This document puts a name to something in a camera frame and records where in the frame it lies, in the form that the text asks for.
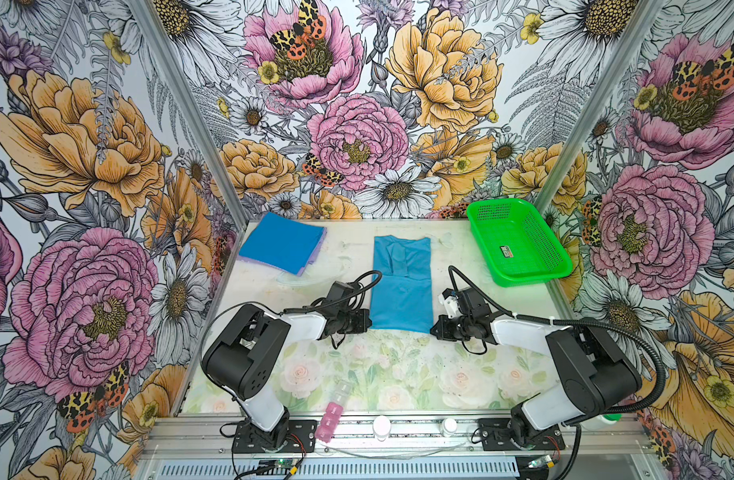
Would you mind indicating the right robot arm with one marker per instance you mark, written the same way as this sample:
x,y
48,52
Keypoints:
x,y
594,374

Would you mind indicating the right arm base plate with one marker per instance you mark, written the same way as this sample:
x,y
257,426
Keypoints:
x,y
501,434

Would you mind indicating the folded dark blue t shirt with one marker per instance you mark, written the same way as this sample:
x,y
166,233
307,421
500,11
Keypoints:
x,y
275,223

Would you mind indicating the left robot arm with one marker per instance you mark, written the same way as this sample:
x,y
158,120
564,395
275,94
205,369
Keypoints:
x,y
241,358

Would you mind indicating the left aluminium corner post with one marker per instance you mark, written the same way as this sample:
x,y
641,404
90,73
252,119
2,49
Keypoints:
x,y
168,64

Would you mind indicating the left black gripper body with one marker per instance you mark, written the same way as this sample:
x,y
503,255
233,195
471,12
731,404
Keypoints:
x,y
353,322

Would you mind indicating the white bottle green cap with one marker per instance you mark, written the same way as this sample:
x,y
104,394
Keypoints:
x,y
601,422

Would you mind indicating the white bottle cap right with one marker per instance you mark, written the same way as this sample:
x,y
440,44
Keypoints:
x,y
448,427

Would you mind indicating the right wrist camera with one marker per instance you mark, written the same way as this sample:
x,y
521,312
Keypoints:
x,y
450,303

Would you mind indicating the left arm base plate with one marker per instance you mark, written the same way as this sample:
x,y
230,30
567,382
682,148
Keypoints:
x,y
292,436

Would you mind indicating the green plastic basket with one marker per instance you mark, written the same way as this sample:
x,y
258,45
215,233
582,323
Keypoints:
x,y
518,246

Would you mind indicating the aluminium corner post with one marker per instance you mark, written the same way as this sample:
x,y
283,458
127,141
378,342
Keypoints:
x,y
629,47
168,64

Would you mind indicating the light blue t shirt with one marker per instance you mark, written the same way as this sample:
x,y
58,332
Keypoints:
x,y
402,300

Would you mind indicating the pink clear plastic bottle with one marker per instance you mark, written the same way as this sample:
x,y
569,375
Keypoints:
x,y
333,413

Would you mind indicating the white bottle cap left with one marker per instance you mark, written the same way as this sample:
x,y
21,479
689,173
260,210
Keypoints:
x,y
381,428

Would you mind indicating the right aluminium corner post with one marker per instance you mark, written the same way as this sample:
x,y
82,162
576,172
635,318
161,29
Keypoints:
x,y
629,47

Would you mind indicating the aluminium front rail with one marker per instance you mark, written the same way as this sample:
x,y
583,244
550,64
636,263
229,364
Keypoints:
x,y
208,436

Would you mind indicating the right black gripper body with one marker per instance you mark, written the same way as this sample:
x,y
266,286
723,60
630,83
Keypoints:
x,y
455,329

